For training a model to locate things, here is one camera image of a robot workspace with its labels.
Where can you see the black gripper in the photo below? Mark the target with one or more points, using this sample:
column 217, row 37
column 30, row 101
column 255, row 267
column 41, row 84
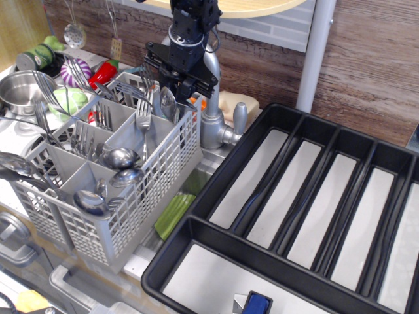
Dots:
column 181, row 62

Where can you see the steel fork in basket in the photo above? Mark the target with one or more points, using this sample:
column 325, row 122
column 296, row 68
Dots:
column 143, row 122

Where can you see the large steel spoon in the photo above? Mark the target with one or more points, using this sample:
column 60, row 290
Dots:
column 119, row 158

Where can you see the grey plastic cutlery basket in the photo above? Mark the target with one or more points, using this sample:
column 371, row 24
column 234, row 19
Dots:
column 172, row 151

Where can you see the steel spoon lower front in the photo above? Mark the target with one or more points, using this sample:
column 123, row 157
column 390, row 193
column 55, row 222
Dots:
column 90, row 203

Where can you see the large spoon at left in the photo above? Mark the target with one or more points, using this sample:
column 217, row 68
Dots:
column 27, row 171

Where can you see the black plastic cutlery tray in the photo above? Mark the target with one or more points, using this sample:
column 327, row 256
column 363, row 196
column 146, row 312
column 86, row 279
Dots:
column 310, row 215

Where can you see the silver toy faucet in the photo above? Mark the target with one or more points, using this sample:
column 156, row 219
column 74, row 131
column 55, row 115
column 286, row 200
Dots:
column 214, row 132

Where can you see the hanging small grater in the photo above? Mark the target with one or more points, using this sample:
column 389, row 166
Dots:
column 116, row 41

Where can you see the red toy pepper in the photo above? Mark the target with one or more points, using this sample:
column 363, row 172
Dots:
column 105, row 73

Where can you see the wooden round shelf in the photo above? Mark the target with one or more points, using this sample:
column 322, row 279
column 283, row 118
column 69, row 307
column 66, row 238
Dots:
column 251, row 9

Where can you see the purple white toy onion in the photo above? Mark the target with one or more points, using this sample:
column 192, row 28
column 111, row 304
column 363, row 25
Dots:
column 75, row 73

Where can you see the green toy cabbage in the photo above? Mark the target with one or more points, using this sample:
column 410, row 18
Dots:
column 71, row 100

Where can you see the hanging slotted skimmer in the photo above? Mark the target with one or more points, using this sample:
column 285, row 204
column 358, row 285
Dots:
column 74, row 33

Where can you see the green toy vegetable in sink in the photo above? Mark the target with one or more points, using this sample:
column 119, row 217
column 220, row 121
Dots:
column 172, row 214

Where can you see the green toy can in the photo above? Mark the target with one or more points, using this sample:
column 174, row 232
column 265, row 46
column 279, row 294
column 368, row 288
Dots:
column 35, row 58

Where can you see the steel cooking pot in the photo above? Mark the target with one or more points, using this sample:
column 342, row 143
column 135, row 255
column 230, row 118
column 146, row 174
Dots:
column 19, row 91

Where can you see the blue object at bottom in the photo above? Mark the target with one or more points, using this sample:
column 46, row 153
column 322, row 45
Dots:
column 257, row 303

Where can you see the yellow object bottom left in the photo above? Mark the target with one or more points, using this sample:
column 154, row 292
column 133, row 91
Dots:
column 31, row 300

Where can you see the grey metal post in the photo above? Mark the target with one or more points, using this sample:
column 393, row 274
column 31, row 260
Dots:
column 319, row 33

